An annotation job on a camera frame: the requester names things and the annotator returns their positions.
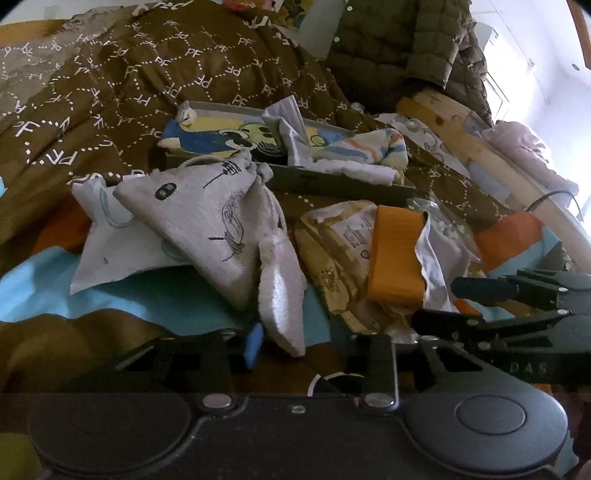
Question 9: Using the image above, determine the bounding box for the white bag blue print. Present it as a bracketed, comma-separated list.
[69, 178, 195, 296]

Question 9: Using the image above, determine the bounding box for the black cable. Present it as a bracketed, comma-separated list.
[524, 190, 580, 213]

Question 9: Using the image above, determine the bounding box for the mustard yellow cloth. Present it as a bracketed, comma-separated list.
[367, 204, 428, 305]

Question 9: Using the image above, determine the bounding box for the grey cartoon print tray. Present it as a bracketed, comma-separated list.
[157, 99, 416, 206]

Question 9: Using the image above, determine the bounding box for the white fluffy cloth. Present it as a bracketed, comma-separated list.
[257, 228, 308, 358]

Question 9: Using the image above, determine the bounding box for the pastel striped towel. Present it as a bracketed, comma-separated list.
[311, 127, 409, 188]

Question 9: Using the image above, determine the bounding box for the brown patterned striped quilt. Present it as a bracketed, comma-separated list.
[0, 0, 575, 480]

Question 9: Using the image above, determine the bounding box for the white swirl print cloth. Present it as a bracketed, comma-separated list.
[374, 111, 467, 158]

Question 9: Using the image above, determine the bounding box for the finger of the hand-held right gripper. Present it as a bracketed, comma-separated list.
[451, 269, 570, 311]
[410, 309, 570, 352]

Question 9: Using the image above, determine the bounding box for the yellow snack packet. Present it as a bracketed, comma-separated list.
[294, 200, 474, 335]

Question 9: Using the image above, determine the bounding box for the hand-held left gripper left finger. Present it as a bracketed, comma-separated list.
[111, 322, 265, 410]

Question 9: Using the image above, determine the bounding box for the pink cloth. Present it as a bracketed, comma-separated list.
[480, 121, 580, 195]

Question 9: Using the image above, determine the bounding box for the olive puffer jacket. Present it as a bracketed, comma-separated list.
[325, 0, 492, 125]

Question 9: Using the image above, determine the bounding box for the clear bag of green bits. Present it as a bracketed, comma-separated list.
[406, 198, 481, 259]

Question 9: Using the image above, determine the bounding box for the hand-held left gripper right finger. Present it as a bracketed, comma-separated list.
[329, 318, 502, 410]

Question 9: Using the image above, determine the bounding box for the grey mouse-print cloth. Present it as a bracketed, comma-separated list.
[113, 152, 287, 312]

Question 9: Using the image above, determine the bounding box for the group of cartoon wall posters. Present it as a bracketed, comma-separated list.
[222, 0, 347, 31]

